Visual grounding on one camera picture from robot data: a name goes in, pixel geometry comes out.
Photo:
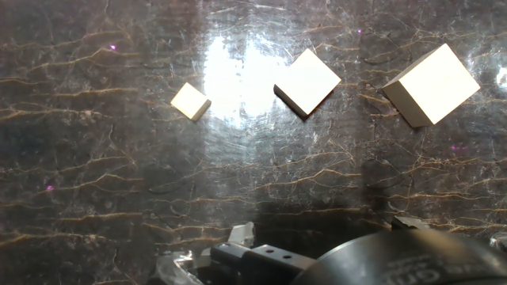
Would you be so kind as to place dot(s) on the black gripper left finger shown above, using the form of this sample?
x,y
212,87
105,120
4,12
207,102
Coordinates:
x,y
261,259

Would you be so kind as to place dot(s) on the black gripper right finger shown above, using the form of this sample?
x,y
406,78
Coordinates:
x,y
408,223

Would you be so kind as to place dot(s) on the small wooden block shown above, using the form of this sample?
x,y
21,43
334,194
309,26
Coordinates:
x,y
190,101

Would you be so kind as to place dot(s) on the medium wooden block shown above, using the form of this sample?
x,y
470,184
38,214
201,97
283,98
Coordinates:
x,y
309,83

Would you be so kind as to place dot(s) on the large wooden block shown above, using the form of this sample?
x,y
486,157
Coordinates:
x,y
435,85

